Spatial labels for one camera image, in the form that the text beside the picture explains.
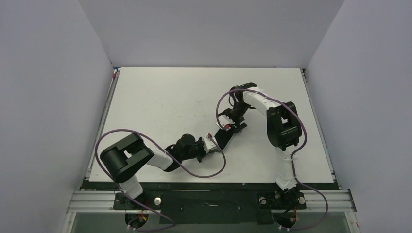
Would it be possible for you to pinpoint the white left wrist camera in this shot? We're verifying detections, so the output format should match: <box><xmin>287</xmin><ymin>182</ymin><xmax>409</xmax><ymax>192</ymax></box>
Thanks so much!
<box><xmin>201</xmin><ymin>135</ymin><xmax>221</xmax><ymax>154</ymax></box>

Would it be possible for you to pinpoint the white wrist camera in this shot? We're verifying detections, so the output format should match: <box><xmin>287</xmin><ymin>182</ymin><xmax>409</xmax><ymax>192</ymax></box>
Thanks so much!
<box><xmin>201</xmin><ymin>135</ymin><xmax>221</xmax><ymax>154</ymax></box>
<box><xmin>216</xmin><ymin>115</ymin><xmax>235</xmax><ymax>131</ymax></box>

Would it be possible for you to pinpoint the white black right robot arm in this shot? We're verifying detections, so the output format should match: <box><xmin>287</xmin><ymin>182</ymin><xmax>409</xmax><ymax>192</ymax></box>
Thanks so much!
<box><xmin>215</xmin><ymin>82</ymin><xmax>308</xmax><ymax>208</ymax></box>

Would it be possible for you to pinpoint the aluminium rail frame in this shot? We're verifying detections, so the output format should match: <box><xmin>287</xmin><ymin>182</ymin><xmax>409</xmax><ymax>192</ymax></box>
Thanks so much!
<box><xmin>67</xmin><ymin>190</ymin><xmax>356</xmax><ymax>213</ymax></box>

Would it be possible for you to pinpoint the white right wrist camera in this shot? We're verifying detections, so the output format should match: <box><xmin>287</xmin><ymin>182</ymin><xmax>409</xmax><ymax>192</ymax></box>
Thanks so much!
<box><xmin>216</xmin><ymin>115</ymin><xmax>235</xmax><ymax>131</ymax></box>

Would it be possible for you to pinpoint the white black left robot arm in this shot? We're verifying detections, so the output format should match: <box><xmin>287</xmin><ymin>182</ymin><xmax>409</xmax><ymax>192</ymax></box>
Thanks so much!
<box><xmin>99</xmin><ymin>133</ymin><xmax>206</xmax><ymax>203</ymax></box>

